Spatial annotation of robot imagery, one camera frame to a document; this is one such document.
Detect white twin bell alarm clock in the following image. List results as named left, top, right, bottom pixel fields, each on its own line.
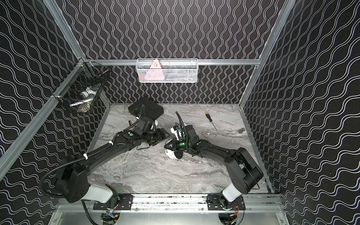
left=166, top=149, right=184, bottom=159

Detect pink triangular card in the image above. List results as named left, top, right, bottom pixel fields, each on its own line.
left=144, top=59, right=165, bottom=81

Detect white items in black basket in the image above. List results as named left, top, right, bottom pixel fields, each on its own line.
left=69, top=87, right=98, bottom=113

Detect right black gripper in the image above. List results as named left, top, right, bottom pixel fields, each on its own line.
left=163, top=139, right=192, bottom=152

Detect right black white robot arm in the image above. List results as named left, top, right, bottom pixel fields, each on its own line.
left=164, top=138, right=263, bottom=206

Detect black wire wall basket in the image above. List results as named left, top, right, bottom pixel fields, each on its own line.
left=55, top=62, right=111, bottom=113

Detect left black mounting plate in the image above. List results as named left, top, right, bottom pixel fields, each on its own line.
left=93, top=194, right=134, bottom=211

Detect black mounting plate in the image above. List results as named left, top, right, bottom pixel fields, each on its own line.
left=206, top=194, right=246, bottom=211
left=93, top=194, right=134, bottom=211

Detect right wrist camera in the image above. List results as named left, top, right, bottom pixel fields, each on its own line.
left=170, top=124, right=193, bottom=141

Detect black yellow screwdriver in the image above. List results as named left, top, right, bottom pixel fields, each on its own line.
left=205, top=112, right=218, bottom=131

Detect white wire wall basket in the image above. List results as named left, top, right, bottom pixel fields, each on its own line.
left=136, top=58, right=199, bottom=83

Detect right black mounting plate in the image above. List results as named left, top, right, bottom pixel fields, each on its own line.
left=206, top=194, right=246, bottom=211

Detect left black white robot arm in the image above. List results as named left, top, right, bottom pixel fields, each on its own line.
left=39, top=128, right=170, bottom=208

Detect aluminium front rail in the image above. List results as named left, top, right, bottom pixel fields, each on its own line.
left=85, top=193, right=283, bottom=213

